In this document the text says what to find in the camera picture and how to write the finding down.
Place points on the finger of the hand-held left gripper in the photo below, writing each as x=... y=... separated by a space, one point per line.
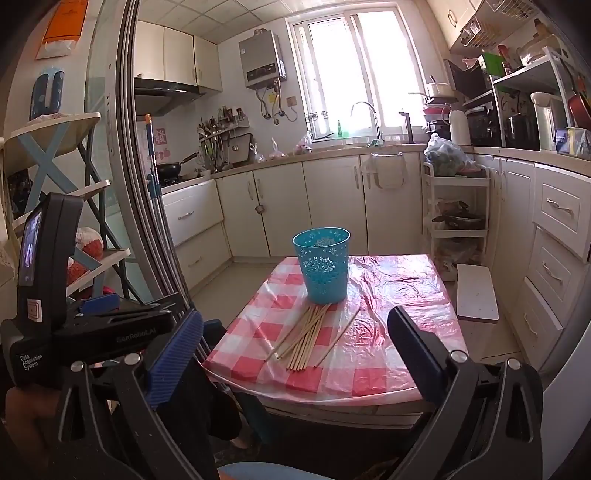
x=213 y=326
x=99 y=302

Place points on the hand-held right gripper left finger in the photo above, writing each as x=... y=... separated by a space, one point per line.
x=178 y=350

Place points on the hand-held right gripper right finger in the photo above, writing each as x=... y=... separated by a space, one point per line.
x=415 y=350

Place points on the pile of wooden chopsticks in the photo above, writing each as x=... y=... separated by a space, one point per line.
x=304 y=341

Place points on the blue perforated plastic basket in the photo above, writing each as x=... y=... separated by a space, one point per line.
x=323 y=277

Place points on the person's left hand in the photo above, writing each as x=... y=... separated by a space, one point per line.
x=21 y=415

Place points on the red white checked tablecloth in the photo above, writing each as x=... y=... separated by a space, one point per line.
x=392 y=300

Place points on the red white patterned bag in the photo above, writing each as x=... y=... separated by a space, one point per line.
x=87 y=242

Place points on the dark cloth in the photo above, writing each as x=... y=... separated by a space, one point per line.
x=207 y=406

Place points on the white rectangular board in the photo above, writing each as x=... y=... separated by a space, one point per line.
x=478 y=293

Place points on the cream stove drawer cabinet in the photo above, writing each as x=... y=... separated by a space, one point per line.
x=194 y=230

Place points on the dark lidded pot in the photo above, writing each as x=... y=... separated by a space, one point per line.
x=459 y=220

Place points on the person's blue trousers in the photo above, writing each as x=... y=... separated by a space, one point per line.
x=258 y=473

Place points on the black wok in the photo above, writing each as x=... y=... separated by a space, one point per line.
x=168 y=170

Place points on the white shelf with blue braces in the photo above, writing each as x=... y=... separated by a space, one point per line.
x=55 y=129

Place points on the cream lower sink cabinets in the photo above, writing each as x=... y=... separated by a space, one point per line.
x=332 y=207

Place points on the cream side drawer cabinets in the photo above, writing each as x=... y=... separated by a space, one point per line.
x=554 y=254

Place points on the white storage cart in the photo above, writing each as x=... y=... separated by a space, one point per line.
x=457 y=182

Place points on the small plastic bag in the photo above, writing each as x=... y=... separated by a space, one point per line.
x=257 y=153
x=276 y=151
x=303 y=144

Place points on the white hanging bag holder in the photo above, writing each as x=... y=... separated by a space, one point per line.
x=383 y=170

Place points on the blue plastic holder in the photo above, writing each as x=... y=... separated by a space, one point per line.
x=46 y=92

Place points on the plastic bag of vegetables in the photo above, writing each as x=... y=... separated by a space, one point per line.
x=445 y=154

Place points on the dark range hood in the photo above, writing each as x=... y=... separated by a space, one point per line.
x=157 y=94

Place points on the black tap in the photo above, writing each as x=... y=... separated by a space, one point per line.
x=408 y=127

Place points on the white thermos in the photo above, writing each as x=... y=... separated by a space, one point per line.
x=460 y=129

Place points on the chrome sink faucet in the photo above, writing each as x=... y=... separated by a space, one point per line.
x=377 y=124

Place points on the pink bowls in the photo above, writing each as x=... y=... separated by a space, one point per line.
x=435 y=113

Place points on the blue yellow box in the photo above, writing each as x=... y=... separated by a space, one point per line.
x=572 y=141

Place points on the white saucepan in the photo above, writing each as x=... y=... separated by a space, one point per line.
x=437 y=88

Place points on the orange hanging bag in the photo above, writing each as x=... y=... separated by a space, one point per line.
x=64 y=23

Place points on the white electric kettle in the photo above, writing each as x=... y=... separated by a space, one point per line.
x=545 y=120

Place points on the white framed window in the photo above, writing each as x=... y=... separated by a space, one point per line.
x=360 y=69

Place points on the red pot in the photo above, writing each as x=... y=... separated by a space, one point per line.
x=581 y=110

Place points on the white countertop rack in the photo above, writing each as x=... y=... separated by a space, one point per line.
x=521 y=76

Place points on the cream upper corner cabinet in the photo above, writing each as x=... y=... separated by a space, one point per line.
x=452 y=18

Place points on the metal sliding door frame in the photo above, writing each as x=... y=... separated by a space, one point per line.
x=134 y=194

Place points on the pink wall sticker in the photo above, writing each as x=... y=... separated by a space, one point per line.
x=159 y=141

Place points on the wall utensil rack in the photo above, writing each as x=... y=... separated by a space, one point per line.
x=238 y=147

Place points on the cream upper wall cabinets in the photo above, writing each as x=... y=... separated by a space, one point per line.
x=178 y=55

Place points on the grey wall water heater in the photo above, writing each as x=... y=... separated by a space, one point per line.
x=261 y=60

